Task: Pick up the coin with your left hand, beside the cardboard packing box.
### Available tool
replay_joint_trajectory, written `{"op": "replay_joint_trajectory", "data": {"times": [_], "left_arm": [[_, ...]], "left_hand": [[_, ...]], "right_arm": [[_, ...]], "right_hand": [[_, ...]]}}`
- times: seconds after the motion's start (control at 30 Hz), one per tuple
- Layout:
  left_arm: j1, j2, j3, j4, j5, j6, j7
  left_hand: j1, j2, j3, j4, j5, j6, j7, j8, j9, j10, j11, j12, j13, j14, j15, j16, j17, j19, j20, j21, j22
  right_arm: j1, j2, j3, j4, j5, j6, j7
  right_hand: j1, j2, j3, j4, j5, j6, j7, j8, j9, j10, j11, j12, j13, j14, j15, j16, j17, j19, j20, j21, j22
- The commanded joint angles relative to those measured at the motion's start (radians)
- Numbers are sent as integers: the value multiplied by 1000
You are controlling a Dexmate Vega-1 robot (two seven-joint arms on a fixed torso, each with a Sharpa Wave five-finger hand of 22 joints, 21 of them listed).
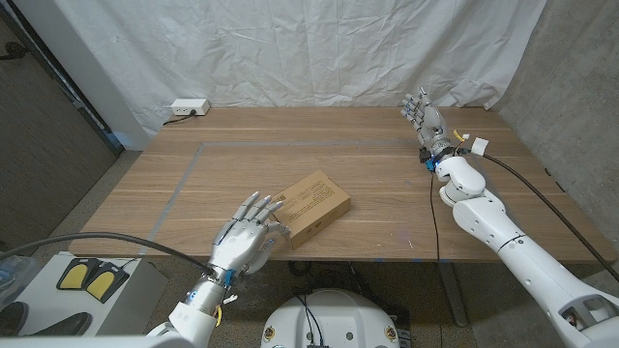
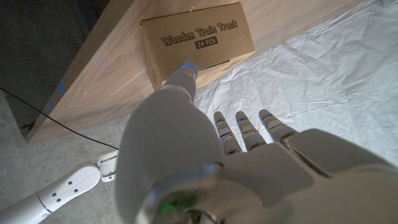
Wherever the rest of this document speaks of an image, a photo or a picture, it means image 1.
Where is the white power strip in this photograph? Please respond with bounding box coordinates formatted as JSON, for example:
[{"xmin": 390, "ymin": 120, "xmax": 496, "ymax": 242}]
[{"xmin": 170, "ymin": 98, "xmax": 211, "ymax": 117}]

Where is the black torso cable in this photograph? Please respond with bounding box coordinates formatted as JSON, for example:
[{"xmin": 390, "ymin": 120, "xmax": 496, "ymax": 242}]
[{"xmin": 295, "ymin": 293, "xmax": 315, "ymax": 348}]

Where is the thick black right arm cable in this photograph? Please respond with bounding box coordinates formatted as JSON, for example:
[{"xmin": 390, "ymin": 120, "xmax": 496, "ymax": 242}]
[{"xmin": 483, "ymin": 153, "xmax": 619, "ymax": 284}]

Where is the blue torso cable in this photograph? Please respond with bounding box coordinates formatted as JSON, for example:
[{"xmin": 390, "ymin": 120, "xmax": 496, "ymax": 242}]
[{"xmin": 307, "ymin": 308, "xmax": 325, "ymax": 348}]

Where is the black power strip cord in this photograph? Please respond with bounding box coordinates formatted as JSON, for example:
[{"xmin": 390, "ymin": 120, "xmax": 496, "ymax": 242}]
[{"xmin": 162, "ymin": 109, "xmax": 197, "ymax": 127}]

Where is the yellow black foot pedal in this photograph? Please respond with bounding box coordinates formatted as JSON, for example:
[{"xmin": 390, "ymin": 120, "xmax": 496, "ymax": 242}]
[
  {"xmin": 85, "ymin": 263, "xmax": 131, "ymax": 305},
  {"xmin": 56, "ymin": 258, "xmax": 101, "ymax": 291}
]

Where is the black floor cable bundle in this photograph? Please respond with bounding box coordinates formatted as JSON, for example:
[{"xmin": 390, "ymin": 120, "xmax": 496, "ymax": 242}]
[{"xmin": 288, "ymin": 260, "xmax": 373, "ymax": 304}]

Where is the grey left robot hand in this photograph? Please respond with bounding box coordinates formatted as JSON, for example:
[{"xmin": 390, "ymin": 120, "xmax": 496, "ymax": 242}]
[{"xmin": 208, "ymin": 190, "xmax": 293, "ymax": 286}]

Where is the grey table leg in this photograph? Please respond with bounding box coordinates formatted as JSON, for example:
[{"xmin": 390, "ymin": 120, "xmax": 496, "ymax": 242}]
[{"xmin": 437, "ymin": 260, "xmax": 469, "ymax": 328}]

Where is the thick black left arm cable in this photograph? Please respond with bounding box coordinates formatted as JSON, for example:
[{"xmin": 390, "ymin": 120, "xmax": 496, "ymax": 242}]
[{"xmin": 0, "ymin": 231, "xmax": 217, "ymax": 277}]

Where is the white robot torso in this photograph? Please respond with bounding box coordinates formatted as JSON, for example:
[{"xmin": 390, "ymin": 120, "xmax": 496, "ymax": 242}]
[{"xmin": 260, "ymin": 288, "xmax": 401, "ymax": 348}]

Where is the clear plastic bin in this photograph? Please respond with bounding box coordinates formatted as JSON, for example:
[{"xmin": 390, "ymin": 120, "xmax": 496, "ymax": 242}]
[{"xmin": 0, "ymin": 250, "xmax": 38, "ymax": 310}]

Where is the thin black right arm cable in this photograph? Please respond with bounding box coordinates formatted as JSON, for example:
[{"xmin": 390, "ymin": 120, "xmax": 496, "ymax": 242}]
[{"xmin": 428, "ymin": 171, "xmax": 442, "ymax": 348}]

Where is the cardboard packing box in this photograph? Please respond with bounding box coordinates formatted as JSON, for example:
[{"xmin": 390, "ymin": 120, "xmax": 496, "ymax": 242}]
[{"xmin": 269, "ymin": 169, "xmax": 352, "ymax": 251}]

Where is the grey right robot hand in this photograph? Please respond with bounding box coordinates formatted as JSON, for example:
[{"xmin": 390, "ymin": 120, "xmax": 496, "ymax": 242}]
[{"xmin": 399, "ymin": 86, "xmax": 455, "ymax": 159}]

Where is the white pedal platform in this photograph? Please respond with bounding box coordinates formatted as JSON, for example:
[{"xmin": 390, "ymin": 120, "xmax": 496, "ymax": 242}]
[{"xmin": 14, "ymin": 251, "xmax": 170, "ymax": 337}]

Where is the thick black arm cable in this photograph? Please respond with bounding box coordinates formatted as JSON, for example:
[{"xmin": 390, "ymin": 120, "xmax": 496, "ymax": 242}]
[
  {"xmin": 483, "ymin": 153, "xmax": 619, "ymax": 284},
  {"xmin": 0, "ymin": 231, "xmax": 217, "ymax": 277}
]

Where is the white backdrop sheet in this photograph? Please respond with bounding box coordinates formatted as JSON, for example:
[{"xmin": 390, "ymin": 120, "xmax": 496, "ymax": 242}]
[{"xmin": 51, "ymin": 0, "xmax": 547, "ymax": 141}]

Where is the white robot shoulder housing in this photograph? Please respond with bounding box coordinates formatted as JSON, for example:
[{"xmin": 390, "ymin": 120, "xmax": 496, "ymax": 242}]
[{"xmin": 0, "ymin": 334, "xmax": 197, "ymax": 348}]

